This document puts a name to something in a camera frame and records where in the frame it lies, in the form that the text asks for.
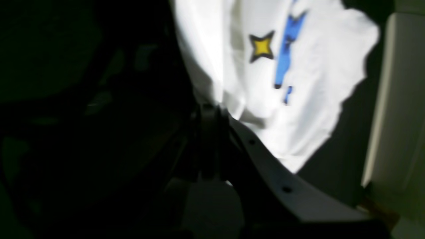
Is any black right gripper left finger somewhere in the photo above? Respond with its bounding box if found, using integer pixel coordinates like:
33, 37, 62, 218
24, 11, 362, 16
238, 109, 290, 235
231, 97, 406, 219
190, 104, 220, 181

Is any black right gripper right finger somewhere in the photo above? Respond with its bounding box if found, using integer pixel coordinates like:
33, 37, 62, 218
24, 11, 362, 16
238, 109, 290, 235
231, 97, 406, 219
220, 108, 371, 223

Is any white printed t-shirt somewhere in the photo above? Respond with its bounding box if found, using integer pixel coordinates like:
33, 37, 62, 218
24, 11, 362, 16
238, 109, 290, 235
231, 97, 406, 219
170, 0, 379, 173

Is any black table cloth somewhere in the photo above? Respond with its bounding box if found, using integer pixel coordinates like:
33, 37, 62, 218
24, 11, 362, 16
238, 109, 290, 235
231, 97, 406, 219
1, 0, 391, 239

